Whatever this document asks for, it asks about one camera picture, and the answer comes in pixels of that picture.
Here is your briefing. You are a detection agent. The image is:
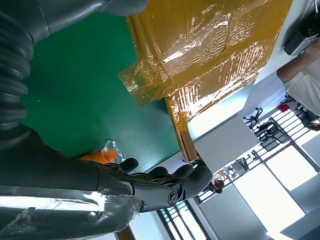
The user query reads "person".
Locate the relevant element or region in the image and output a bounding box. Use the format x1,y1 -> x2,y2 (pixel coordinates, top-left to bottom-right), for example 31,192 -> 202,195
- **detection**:
276,39 -> 320,132

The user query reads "green table mat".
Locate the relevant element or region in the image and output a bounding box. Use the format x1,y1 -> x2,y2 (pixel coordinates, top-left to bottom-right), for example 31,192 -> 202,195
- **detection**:
19,12 -> 254,174

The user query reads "black remote controller with antennas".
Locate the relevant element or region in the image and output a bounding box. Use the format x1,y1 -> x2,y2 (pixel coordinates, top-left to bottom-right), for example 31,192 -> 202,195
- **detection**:
283,0 -> 320,57

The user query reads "yellow taped cardboard box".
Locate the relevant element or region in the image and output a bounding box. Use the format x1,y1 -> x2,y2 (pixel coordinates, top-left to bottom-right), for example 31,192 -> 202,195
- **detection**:
117,0 -> 294,164

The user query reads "black office chair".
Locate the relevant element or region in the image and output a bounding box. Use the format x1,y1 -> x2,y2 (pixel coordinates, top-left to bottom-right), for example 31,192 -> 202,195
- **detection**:
243,106 -> 263,129

